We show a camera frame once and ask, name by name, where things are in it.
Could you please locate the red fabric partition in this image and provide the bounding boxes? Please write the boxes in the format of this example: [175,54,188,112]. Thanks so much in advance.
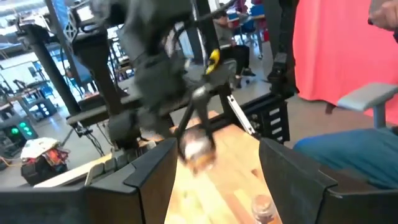
[292,0,398,125]

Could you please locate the black bag with clothes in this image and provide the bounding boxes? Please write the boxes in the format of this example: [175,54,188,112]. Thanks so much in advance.
[20,136,69,187]

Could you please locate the person's leg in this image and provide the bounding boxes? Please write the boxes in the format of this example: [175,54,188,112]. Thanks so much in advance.
[292,127,398,191]

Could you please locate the black post stand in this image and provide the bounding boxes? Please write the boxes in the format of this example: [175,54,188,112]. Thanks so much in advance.
[17,23,81,116]

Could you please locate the cork-lidded glass spice jar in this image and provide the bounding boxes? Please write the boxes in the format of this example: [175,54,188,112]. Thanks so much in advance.
[178,126,218,174]
[251,194,276,224]

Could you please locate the grey chair armrest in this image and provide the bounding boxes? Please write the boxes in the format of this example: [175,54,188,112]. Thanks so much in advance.
[336,82,398,130]

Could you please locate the black device green lights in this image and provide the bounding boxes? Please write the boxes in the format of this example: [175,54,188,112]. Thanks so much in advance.
[0,118,40,150]

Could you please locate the person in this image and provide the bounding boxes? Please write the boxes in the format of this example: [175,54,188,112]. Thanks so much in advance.
[213,9,257,90]

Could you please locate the yellow cable tag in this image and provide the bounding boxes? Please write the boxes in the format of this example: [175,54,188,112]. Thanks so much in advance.
[205,49,221,75]

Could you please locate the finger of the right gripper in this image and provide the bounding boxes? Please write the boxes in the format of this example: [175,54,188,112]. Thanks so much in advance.
[192,88,216,147]
[176,104,197,138]

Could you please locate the person's hand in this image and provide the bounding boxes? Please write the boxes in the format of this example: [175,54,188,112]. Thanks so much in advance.
[368,0,398,32]

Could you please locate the black metal table frame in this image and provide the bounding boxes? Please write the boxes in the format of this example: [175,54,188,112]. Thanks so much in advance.
[67,0,301,146]

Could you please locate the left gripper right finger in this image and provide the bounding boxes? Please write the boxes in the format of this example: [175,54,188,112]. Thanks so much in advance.
[259,138,338,224]

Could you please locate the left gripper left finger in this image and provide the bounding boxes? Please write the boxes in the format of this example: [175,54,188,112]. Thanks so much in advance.
[83,138,178,224]

